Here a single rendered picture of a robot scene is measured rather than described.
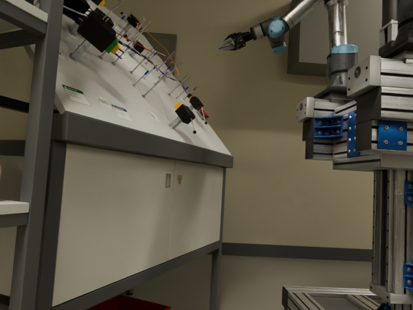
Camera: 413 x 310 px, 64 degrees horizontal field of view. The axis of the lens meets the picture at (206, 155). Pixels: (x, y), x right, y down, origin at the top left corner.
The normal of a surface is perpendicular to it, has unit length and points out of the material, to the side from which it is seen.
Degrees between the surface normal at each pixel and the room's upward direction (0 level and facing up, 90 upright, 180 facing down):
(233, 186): 90
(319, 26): 90
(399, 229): 90
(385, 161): 90
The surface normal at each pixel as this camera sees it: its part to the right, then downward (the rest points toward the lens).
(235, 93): 0.07, -0.07
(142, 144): 0.91, 0.03
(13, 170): -0.40, -0.09
